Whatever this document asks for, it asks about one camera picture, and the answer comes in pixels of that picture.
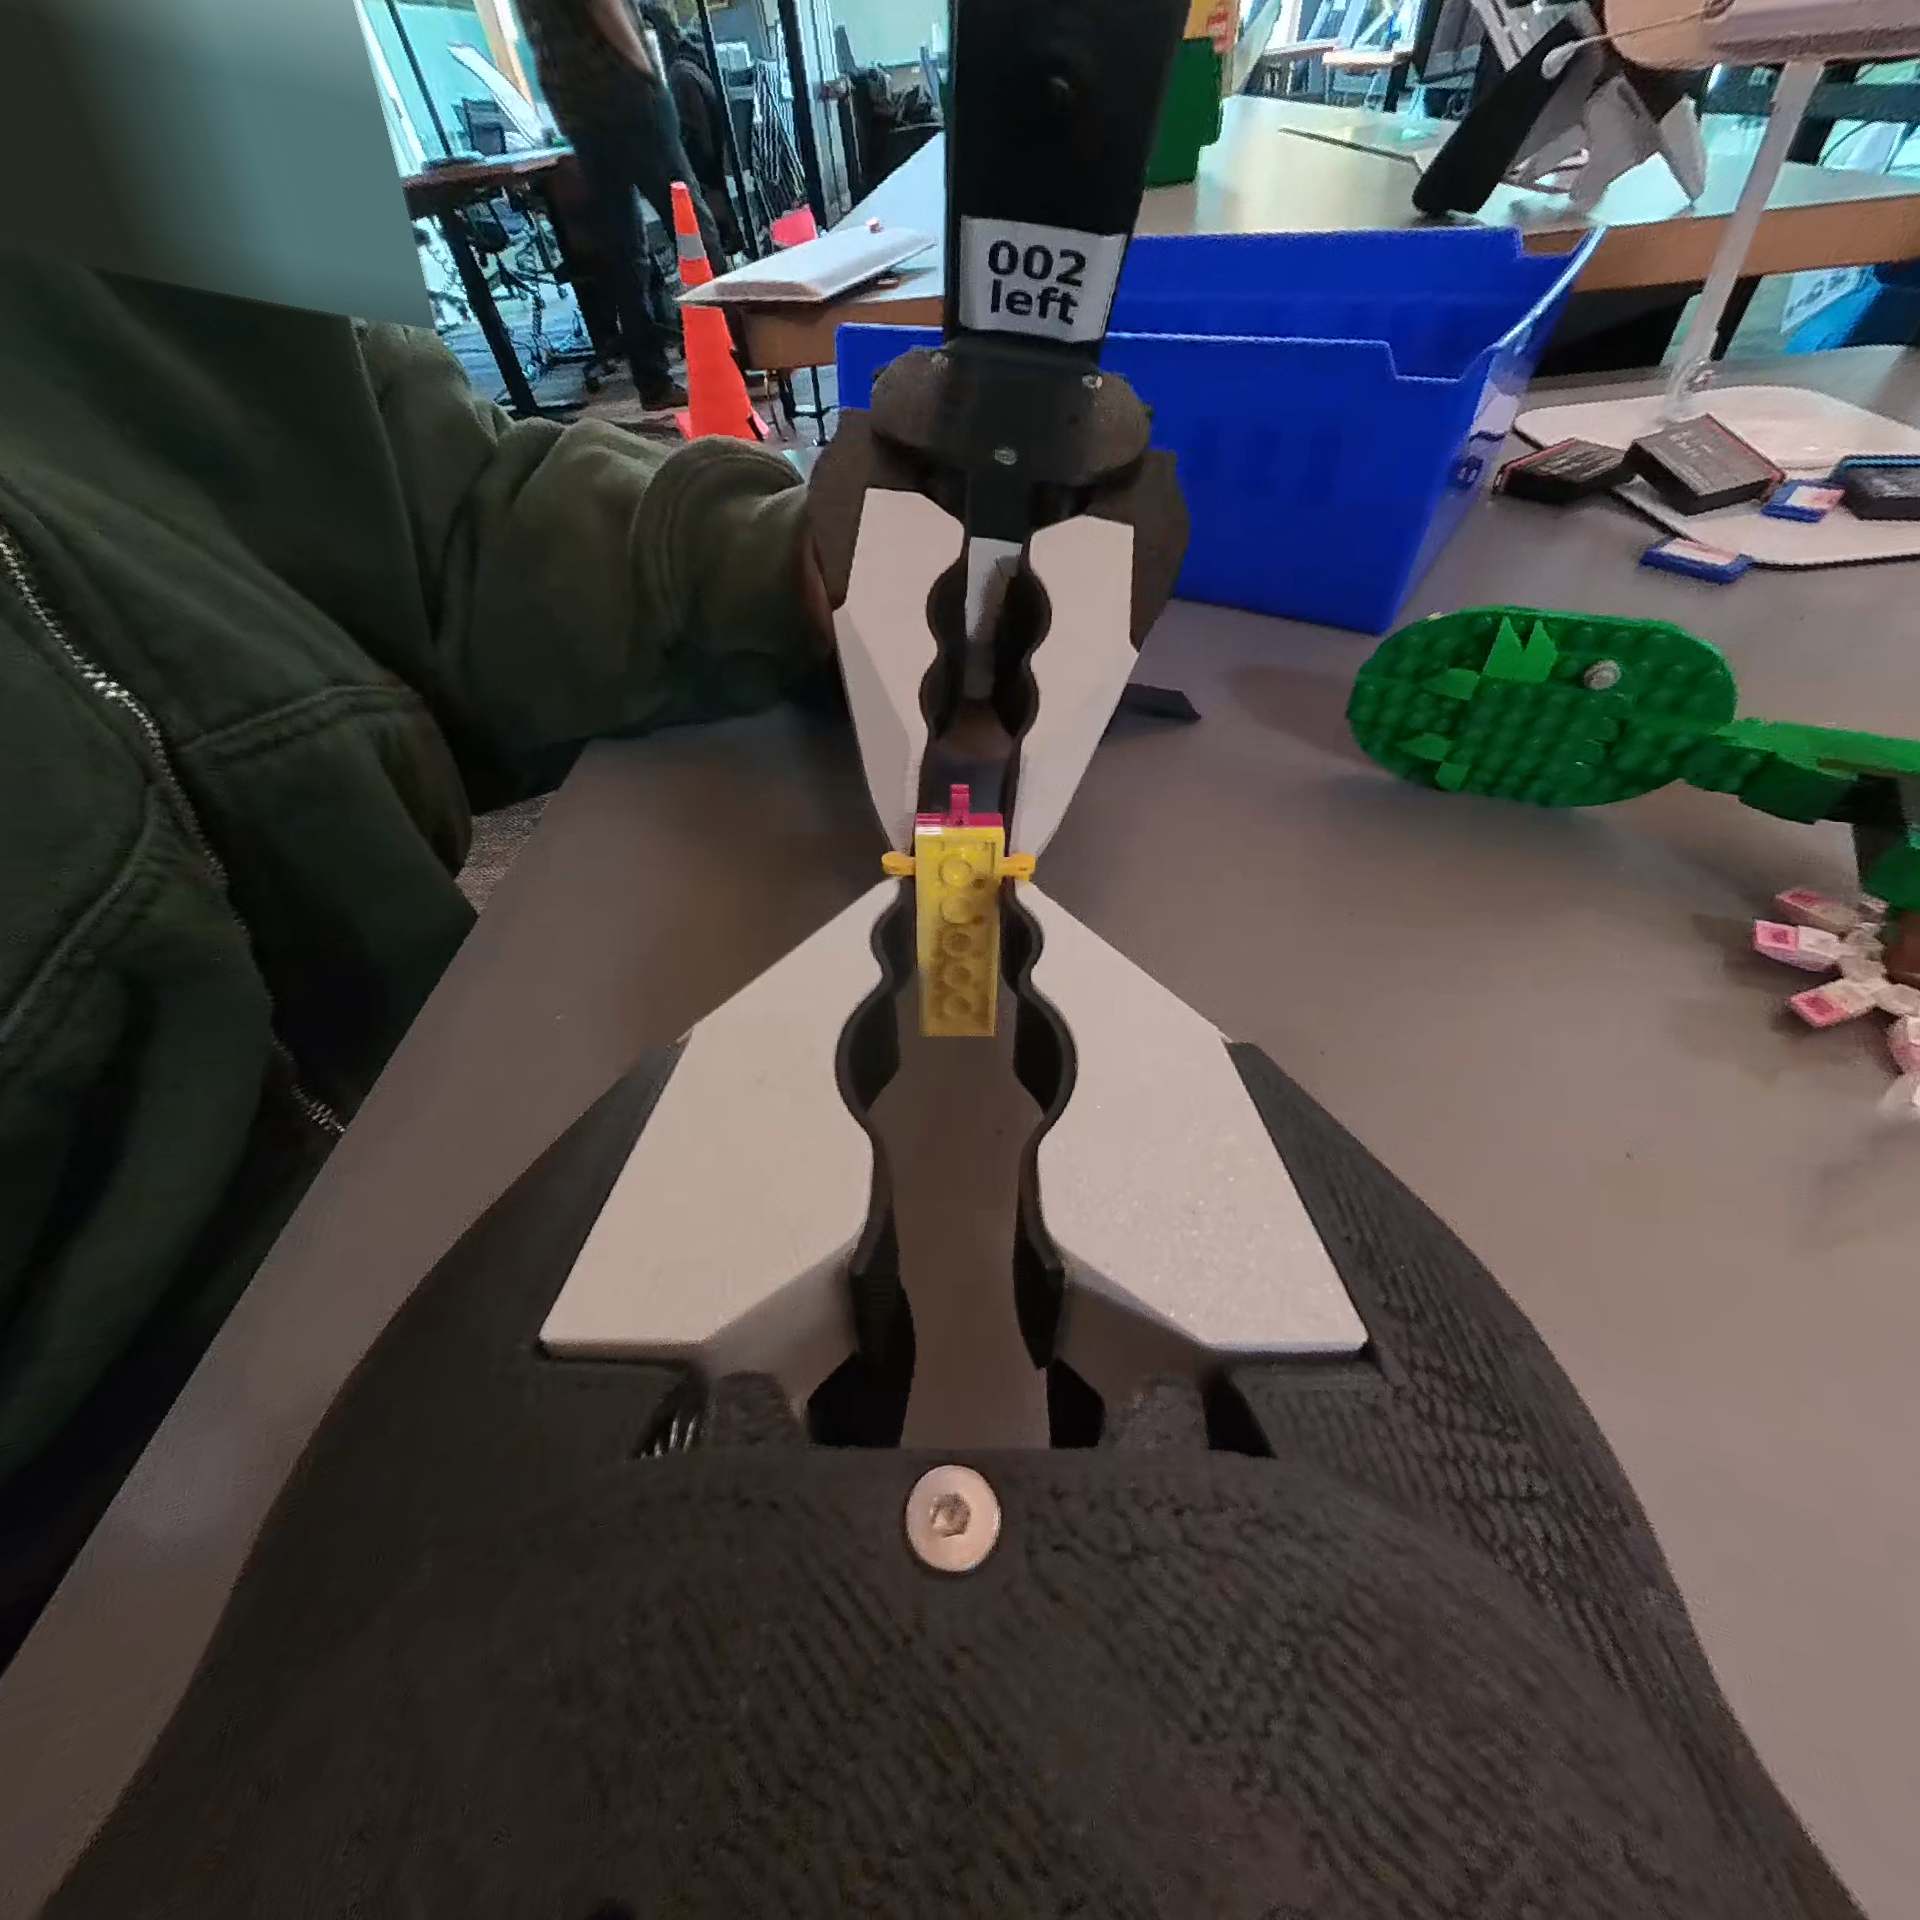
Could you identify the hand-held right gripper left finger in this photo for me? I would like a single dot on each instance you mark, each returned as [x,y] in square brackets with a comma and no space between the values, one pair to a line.
[720,1184]

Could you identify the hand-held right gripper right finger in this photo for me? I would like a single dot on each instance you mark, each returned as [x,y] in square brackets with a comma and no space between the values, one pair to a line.
[1185,1184]

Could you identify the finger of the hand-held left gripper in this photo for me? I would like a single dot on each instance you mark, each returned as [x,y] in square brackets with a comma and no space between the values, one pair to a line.
[1089,629]
[885,629]

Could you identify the yellow and magenta lego assembly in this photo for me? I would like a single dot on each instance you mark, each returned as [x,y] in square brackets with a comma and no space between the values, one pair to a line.
[961,932]

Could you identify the green lego leaf model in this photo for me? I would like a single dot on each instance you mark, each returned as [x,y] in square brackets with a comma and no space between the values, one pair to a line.
[1559,705]

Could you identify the pink and white lego flower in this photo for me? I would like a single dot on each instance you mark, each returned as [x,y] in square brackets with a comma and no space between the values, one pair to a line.
[1838,975]

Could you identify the person's left forearm green sleeve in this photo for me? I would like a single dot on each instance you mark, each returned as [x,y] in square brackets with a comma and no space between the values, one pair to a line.
[599,569]

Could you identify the person's left hand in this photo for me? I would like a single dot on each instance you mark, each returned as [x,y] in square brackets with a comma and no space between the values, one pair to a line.
[822,578]

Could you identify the small black flat piece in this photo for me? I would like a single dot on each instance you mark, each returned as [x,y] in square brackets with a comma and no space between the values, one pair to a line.
[1161,703]

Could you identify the green box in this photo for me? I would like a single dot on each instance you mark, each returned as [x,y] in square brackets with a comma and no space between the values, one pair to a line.
[1185,105]

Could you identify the blue plastic bin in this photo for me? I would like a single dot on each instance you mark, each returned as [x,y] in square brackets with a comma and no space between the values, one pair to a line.
[1289,436]

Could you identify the orange traffic cone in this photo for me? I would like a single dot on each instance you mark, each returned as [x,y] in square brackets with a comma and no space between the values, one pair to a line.
[713,346]

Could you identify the black and grey device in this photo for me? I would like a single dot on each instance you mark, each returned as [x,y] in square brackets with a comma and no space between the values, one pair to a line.
[1517,119]

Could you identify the black battery with red edge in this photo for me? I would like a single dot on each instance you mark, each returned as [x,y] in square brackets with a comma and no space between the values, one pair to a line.
[1559,469]

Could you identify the wooden office desk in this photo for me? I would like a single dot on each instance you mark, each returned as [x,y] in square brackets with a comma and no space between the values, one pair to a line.
[481,173]

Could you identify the blue memory card case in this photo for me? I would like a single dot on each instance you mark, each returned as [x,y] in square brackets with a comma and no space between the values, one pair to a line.
[1694,559]
[1803,502]

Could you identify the large black battery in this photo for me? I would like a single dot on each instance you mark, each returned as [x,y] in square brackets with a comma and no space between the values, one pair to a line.
[1703,458]

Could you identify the person's green jacket torso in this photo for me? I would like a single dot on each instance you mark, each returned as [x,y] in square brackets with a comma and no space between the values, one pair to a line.
[136,902]

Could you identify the black battery with blue edge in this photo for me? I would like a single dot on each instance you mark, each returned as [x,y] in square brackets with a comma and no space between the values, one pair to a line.
[1882,488]

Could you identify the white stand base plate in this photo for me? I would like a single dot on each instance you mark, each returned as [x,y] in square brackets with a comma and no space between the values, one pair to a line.
[1785,406]

